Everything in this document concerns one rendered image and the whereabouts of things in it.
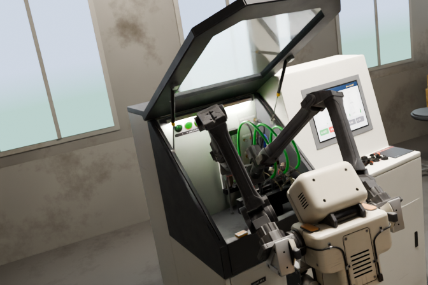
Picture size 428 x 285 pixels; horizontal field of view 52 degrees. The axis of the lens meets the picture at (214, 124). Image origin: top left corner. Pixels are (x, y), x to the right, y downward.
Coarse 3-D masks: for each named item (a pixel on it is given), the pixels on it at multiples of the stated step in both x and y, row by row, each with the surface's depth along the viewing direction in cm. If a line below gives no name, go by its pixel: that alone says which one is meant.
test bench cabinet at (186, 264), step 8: (176, 248) 237; (184, 248) 227; (176, 256) 240; (184, 256) 230; (192, 256) 220; (176, 264) 244; (184, 264) 233; (192, 264) 222; (200, 264) 213; (184, 272) 236; (192, 272) 225; (200, 272) 216; (208, 272) 207; (184, 280) 239; (192, 280) 228; (200, 280) 219; (208, 280) 209; (216, 280) 201; (224, 280) 193
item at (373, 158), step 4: (364, 156) 246; (372, 156) 250; (376, 156) 251; (380, 156) 252; (384, 156) 250; (364, 160) 245; (368, 160) 247; (372, 160) 247; (376, 160) 249; (372, 164) 245
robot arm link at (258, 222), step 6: (252, 210) 146; (258, 210) 145; (252, 216) 144; (258, 216) 144; (264, 216) 142; (252, 222) 142; (258, 222) 142; (264, 222) 141; (270, 222) 141; (258, 228) 141
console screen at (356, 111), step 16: (336, 80) 258; (352, 80) 264; (304, 96) 246; (352, 96) 263; (320, 112) 250; (352, 112) 261; (368, 112) 267; (320, 128) 249; (352, 128) 260; (368, 128) 266; (320, 144) 247
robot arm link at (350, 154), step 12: (324, 96) 172; (336, 96) 170; (336, 108) 168; (336, 120) 168; (336, 132) 168; (348, 132) 165; (348, 144) 163; (348, 156) 163; (360, 168) 161; (360, 180) 156
